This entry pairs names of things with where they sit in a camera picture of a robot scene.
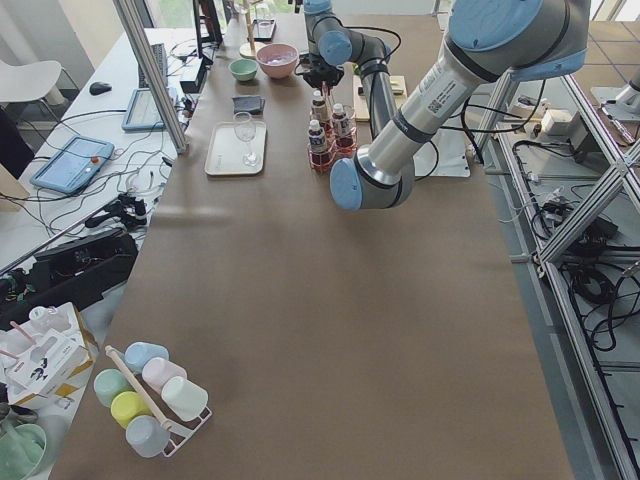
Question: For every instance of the black monitor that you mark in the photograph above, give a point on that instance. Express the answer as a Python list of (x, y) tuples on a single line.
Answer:
[(208, 30)]

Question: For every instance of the mint green bowl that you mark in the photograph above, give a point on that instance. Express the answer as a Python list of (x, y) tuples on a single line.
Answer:
[(243, 69)]

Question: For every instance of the pink bowl with ice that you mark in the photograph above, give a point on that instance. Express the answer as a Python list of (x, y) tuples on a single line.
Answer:
[(277, 60)]

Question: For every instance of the blue teach pendant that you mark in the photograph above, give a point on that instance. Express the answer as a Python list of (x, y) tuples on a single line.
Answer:
[(74, 165), (142, 113)]

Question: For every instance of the copper wire bottle basket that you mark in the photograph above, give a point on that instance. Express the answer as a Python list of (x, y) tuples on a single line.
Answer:
[(335, 151)]

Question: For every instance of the pink plastic cup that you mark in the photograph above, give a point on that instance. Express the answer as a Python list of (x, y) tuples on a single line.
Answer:
[(158, 371)]

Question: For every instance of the green plastic cup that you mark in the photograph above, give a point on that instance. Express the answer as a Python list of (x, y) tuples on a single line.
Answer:
[(108, 384)]

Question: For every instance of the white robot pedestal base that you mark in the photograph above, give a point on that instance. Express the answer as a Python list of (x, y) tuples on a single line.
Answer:
[(443, 156)]

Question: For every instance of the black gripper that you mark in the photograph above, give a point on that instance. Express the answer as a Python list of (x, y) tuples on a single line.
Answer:
[(324, 75)]

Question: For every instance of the white rabbit tray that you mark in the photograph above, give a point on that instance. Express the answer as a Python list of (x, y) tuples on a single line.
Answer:
[(225, 156)]

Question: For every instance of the pale blue plastic cup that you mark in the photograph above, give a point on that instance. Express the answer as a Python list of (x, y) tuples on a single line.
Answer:
[(146, 436)]

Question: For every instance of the clear wine glass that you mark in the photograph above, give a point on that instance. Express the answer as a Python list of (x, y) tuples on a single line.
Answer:
[(245, 131)]

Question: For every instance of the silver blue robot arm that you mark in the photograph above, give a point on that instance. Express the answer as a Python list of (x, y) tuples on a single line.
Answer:
[(532, 40), (335, 43)]

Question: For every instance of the yellow plastic cup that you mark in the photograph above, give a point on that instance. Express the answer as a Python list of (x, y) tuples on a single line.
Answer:
[(126, 406)]

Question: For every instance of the white cup rack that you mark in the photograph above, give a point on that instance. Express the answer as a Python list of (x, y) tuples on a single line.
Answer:
[(180, 431)]

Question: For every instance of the tea bottle white cap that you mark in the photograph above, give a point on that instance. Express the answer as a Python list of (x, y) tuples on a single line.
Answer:
[(319, 108)]

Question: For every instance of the bamboo cutting board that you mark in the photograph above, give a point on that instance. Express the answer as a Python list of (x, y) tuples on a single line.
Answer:
[(361, 112)]

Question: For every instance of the black computer mouse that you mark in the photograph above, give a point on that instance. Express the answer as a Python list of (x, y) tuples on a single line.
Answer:
[(99, 88)]

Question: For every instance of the white plastic cup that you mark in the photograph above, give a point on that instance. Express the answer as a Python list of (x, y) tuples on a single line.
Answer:
[(185, 398)]

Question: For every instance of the wooden cup tree stand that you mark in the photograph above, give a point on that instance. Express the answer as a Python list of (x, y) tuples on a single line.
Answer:
[(250, 47)]

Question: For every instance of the white yellow cardboard box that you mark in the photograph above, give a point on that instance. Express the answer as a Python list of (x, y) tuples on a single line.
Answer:
[(47, 358)]

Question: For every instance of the black framed metal tray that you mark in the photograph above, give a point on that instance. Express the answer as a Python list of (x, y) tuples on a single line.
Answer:
[(263, 30)]

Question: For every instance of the aluminium frame post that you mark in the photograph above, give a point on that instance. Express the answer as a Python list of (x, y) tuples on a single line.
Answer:
[(135, 31)]

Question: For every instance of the blue teach pendant near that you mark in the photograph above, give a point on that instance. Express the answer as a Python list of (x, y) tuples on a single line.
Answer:
[(74, 165)]

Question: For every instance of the blue teach pendant far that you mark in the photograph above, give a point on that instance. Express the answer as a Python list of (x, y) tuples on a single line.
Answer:
[(142, 113)]

